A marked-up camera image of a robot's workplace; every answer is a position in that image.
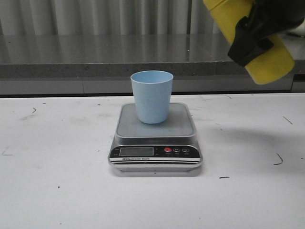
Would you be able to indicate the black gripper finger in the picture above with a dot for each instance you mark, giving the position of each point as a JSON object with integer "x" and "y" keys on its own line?
{"x": 266, "y": 17}

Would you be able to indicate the light blue plastic cup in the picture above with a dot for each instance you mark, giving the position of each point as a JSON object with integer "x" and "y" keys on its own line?
{"x": 152, "y": 92}

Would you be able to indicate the grey stone counter ledge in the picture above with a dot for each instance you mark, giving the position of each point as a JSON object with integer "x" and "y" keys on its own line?
{"x": 87, "y": 65}

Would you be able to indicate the yellow squeeze bottle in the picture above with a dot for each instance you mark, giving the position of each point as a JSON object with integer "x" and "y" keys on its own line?
{"x": 264, "y": 56}

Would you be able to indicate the white corrugated curtain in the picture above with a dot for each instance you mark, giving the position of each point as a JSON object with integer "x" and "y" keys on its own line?
{"x": 105, "y": 17}

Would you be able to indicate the silver electronic kitchen scale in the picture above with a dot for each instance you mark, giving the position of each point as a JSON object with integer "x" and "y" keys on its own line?
{"x": 170, "y": 146}

